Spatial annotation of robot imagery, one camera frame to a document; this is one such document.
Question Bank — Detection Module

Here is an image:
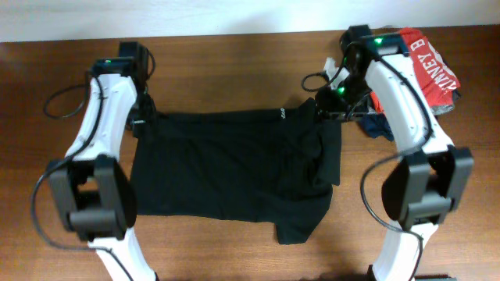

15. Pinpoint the black polo shirt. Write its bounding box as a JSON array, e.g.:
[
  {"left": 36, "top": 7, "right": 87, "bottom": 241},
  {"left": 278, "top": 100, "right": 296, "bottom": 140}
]
[{"left": 130, "top": 98, "right": 341, "bottom": 244}]

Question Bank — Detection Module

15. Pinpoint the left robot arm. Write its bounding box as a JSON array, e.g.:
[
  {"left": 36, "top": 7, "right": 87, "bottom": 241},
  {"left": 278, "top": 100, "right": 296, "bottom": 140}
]
[{"left": 42, "top": 41, "right": 158, "bottom": 280}]

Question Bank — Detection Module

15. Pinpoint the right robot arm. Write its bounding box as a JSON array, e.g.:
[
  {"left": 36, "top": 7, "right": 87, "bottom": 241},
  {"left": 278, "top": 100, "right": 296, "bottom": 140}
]
[{"left": 316, "top": 25, "right": 474, "bottom": 280}]

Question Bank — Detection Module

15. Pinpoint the navy folded shirt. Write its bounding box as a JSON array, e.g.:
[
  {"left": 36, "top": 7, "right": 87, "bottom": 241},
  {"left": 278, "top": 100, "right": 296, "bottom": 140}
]
[{"left": 358, "top": 115, "right": 395, "bottom": 141}]

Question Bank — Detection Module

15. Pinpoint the grey folded shirt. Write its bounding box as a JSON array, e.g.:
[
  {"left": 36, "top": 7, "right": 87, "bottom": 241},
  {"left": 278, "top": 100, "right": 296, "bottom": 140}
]
[{"left": 429, "top": 91, "right": 459, "bottom": 116}]

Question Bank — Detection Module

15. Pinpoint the red folded t-shirt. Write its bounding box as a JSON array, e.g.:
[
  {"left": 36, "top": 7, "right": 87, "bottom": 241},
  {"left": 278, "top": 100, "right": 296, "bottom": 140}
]
[{"left": 369, "top": 27, "right": 461, "bottom": 115}]

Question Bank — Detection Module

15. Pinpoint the left black cable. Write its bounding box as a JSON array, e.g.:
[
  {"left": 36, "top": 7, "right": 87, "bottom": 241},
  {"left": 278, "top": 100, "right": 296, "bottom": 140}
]
[{"left": 30, "top": 48, "right": 157, "bottom": 281}]

